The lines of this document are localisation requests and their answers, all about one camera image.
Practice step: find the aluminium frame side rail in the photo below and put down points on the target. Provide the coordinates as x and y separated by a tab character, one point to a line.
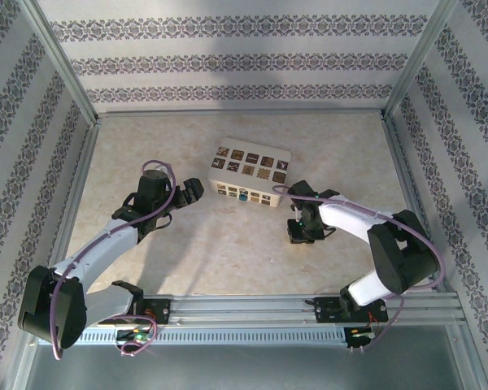
72	203
406	183

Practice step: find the aluminium frame post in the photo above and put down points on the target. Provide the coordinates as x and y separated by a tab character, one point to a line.
70	69
419	61

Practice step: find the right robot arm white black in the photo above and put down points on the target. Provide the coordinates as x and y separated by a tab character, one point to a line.
349	215

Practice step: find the white box with picture tiles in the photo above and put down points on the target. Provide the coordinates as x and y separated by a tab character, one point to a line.
252	162

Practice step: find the aluminium frame rail long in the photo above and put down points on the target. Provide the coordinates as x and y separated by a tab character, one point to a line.
240	113

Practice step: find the aluminium mounting rail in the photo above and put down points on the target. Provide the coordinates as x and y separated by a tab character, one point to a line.
244	308

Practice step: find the grey metal sheet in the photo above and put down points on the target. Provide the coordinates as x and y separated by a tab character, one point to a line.
244	369

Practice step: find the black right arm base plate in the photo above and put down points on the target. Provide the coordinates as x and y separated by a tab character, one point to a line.
327	310

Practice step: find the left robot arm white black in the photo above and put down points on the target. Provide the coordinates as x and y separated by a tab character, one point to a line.
101	243

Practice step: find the blue padlock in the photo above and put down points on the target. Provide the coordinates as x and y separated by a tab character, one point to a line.
242	198

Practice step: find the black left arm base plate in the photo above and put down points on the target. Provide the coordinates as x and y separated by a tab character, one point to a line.
160	310

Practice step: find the small circuit board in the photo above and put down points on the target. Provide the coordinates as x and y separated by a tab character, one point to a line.
136	336
360	333

